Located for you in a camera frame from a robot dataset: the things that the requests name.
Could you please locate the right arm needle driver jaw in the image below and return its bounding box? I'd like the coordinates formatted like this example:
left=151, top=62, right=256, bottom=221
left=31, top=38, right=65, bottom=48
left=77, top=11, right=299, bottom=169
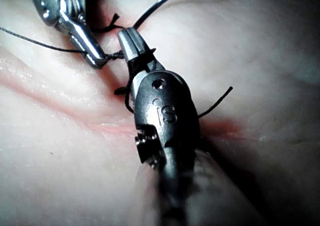
left=127, top=27, right=157, bottom=61
left=116, top=28, right=140, bottom=63

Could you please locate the left arm needle driver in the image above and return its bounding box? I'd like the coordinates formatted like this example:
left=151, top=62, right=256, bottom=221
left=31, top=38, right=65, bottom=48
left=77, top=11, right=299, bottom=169
left=30, top=0, right=86, bottom=36

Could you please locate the right arm needle driver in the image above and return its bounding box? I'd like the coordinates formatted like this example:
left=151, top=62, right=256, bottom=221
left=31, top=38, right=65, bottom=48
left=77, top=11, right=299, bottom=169
left=126, top=55, right=202, bottom=171

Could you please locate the left arm needle driver jaw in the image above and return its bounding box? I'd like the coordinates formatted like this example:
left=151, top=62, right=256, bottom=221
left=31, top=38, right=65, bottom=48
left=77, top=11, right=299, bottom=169
left=59, top=10, right=107, bottom=61
left=68, top=34, right=105, bottom=70

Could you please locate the black thread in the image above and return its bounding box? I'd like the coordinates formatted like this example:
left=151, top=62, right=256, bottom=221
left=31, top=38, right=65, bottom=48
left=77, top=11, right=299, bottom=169
left=0, top=27, right=157, bottom=114

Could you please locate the curved needle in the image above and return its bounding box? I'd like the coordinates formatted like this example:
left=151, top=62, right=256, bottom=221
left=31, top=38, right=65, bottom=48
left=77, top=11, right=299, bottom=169
left=132, top=0, right=189, bottom=29

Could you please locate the black stitching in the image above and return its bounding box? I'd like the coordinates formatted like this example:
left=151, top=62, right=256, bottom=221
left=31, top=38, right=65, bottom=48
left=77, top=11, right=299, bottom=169
left=91, top=13, right=234, bottom=119

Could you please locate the tissue pad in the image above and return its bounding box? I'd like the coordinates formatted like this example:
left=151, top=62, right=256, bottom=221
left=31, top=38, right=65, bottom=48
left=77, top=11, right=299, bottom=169
left=0, top=0, right=320, bottom=226

